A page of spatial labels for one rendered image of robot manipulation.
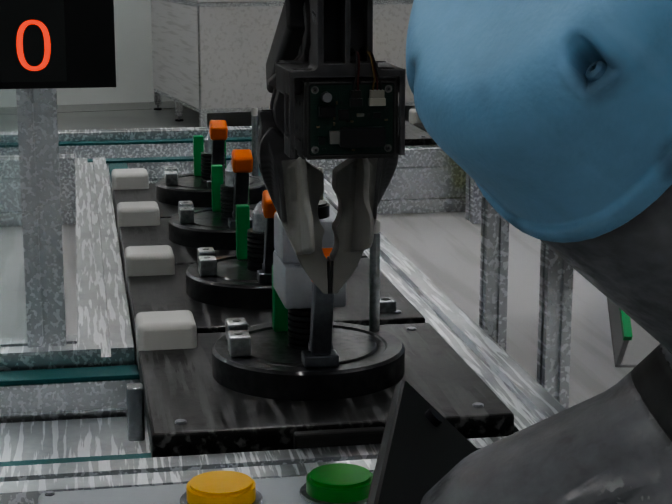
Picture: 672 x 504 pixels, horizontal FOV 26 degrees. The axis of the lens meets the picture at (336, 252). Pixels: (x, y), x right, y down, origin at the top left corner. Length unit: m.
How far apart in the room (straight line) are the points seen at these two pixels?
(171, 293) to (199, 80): 8.48
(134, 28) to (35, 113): 10.60
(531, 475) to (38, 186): 0.74
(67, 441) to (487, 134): 0.76
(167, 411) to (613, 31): 0.67
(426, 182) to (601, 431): 1.80
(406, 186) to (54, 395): 1.20
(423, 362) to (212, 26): 8.69
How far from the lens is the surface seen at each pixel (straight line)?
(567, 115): 0.36
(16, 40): 1.10
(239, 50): 9.79
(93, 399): 1.15
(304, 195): 0.91
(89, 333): 1.22
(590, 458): 0.48
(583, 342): 1.57
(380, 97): 0.87
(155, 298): 1.29
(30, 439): 1.11
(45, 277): 1.18
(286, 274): 1.01
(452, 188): 2.28
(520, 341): 1.56
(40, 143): 1.16
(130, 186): 1.85
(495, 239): 1.29
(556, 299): 1.13
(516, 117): 0.37
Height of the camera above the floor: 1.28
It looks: 12 degrees down
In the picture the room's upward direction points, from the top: straight up
